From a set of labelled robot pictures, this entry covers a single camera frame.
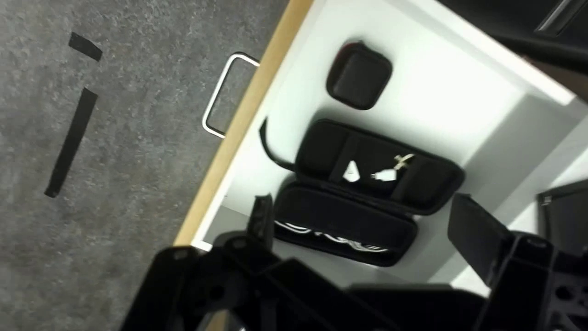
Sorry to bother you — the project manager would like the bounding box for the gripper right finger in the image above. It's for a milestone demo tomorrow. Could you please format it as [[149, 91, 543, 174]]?
[[447, 193, 588, 331]]

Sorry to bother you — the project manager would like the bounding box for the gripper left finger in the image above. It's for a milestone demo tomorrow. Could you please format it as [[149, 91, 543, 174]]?
[[119, 194, 396, 331]]

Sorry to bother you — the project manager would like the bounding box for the white drawer with wooden front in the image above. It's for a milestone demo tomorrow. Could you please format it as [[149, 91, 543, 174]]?
[[173, 0, 588, 297]]

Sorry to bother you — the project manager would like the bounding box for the black oven door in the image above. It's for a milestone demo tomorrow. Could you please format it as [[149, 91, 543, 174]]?
[[436, 0, 588, 77]]

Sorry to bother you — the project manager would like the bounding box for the black flat device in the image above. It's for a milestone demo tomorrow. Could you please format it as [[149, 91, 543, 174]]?
[[536, 180, 588, 257]]

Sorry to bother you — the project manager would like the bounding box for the open oblong black zip case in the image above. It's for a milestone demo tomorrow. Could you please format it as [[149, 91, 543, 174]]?
[[259, 118, 466, 268]]

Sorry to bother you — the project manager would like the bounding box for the small white plastic piece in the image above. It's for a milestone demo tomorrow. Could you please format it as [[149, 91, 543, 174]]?
[[342, 160, 361, 183]]

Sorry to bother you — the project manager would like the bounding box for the white plug adapter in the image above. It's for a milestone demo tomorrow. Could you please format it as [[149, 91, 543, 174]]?
[[371, 154, 416, 182]]

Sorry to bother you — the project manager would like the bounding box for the small square black zip case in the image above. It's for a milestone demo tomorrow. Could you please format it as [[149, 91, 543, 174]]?
[[326, 41, 394, 111]]

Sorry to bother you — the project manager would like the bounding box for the long black tape strip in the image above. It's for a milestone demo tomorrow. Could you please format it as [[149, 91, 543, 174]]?
[[44, 87, 99, 199]]

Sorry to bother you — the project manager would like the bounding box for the short black tape strip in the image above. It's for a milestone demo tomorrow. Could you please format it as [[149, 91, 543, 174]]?
[[68, 32, 103, 62]]

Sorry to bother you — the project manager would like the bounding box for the white cable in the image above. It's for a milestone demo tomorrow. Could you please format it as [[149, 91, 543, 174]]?
[[274, 220, 390, 254]]

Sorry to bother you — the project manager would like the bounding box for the silver drawer handle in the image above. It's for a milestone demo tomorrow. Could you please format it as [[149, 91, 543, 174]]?
[[202, 52, 261, 139]]

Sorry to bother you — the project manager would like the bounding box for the silver oven door handle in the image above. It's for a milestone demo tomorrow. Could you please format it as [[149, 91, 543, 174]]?
[[534, 0, 576, 36]]

